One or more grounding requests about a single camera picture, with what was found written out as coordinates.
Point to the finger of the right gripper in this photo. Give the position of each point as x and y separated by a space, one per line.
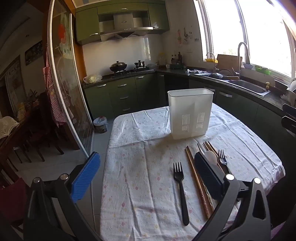
288 109
289 124

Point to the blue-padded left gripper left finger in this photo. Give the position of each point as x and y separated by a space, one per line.
44 223

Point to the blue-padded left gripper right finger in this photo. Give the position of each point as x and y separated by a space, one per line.
242 211

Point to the brown wooden chopstick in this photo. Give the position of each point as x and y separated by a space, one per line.
205 193

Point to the red-handled wooden chopstick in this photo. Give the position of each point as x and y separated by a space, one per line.
199 185

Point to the metal fork black handle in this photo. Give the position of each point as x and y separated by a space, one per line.
223 160

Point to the white plastic spoon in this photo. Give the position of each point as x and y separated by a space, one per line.
211 157

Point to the black plastic fork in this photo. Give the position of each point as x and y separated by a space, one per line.
179 177

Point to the light wooden chopstick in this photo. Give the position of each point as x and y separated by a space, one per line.
200 149

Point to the steel kitchen sink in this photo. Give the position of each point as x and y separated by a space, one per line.
255 89

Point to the red chair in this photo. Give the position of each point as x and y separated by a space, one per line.
14 201

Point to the white floral tablecloth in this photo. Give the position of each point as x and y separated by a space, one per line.
141 199

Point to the white plastic utensil basket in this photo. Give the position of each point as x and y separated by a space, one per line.
190 111

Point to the white trash bin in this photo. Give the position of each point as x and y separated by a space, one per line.
100 124

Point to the red checkered apron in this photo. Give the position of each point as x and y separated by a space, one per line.
57 113

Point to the white plastic bag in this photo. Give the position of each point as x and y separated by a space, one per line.
90 79

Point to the sliding glass door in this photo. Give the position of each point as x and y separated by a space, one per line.
65 75

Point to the small steel pot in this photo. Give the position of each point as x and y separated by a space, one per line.
139 64

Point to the black wok with lid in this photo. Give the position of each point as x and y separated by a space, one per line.
118 66

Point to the steel range hood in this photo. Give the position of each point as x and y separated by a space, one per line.
124 25

